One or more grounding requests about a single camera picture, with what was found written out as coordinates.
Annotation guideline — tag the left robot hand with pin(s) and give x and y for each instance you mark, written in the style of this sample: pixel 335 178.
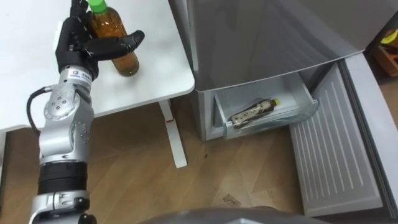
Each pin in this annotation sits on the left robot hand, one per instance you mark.
pixel 74 46

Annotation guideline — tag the amber bottle with green cap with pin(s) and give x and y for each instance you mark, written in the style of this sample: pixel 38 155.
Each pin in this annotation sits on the amber bottle with green cap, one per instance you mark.
pixel 113 34

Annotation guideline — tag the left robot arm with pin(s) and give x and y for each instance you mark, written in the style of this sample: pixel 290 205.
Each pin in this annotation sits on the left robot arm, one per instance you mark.
pixel 63 124

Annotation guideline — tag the white desk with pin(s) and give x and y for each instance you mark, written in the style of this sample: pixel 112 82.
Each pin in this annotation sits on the white desk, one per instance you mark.
pixel 149 49

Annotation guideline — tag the grey fridge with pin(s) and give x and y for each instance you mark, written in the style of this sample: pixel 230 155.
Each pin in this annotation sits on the grey fridge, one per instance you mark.
pixel 264 43

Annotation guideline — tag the dark bottle with yellow cap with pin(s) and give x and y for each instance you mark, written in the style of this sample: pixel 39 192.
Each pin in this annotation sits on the dark bottle with yellow cap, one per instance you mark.
pixel 253 112

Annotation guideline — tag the open clear fridge drawer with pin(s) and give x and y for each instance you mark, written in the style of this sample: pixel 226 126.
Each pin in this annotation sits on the open clear fridge drawer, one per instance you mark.
pixel 264 115

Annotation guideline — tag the open fridge door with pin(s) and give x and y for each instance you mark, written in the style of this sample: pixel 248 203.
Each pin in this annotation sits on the open fridge door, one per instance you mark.
pixel 345 137

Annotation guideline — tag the wooden crate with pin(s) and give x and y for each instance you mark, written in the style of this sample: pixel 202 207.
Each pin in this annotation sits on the wooden crate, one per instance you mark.
pixel 387 57

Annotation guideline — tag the yellow banana soft toy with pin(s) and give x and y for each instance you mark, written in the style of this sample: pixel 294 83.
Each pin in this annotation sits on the yellow banana soft toy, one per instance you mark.
pixel 390 37

